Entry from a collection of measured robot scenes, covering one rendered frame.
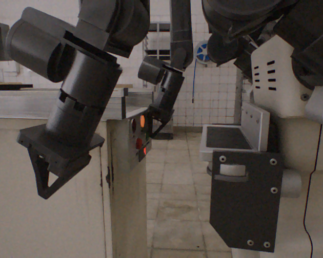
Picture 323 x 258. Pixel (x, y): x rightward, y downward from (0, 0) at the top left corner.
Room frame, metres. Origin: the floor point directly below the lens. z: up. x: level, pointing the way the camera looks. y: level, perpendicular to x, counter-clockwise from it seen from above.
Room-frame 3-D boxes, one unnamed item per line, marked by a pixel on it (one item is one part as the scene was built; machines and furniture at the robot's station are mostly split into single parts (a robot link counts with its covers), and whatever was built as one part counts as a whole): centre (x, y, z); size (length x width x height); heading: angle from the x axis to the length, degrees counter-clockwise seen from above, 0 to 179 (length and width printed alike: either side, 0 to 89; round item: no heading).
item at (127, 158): (0.68, 0.06, 0.77); 0.24 x 0.04 x 0.14; 168
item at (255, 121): (0.46, -0.16, 0.77); 0.28 x 0.16 x 0.22; 168
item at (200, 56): (4.47, -0.82, 1.10); 0.41 x 0.17 x 1.10; 86
